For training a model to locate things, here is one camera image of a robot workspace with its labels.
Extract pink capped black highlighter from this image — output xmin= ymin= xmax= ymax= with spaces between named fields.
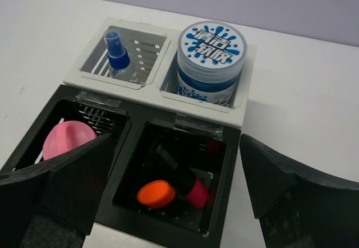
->
xmin=149 ymin=143 xmax=209 ymax=209

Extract white two-slot organizer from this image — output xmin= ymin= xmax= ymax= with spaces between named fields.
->
xmin=64 ymin=18 xmax=257 ymax=128

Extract pink capped tube of clips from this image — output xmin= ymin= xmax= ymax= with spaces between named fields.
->
xmin=34 ymin=121 xmax=97 ymax=164

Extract black two-slot organizer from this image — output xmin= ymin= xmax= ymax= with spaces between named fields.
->
xmin=1 ymin=85 xmax=241 ymax=247

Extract orange capped black highlighter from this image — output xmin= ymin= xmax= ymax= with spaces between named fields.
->
xmin=137 ymin=180 xmax=176 ymax=209

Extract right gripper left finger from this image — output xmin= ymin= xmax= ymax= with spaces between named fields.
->
xmin=1 ymin=134 xmax=114 ymax=247

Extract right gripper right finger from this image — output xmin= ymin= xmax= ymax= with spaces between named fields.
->
xmin=240 ymin=134 xmax=358 ymax=247

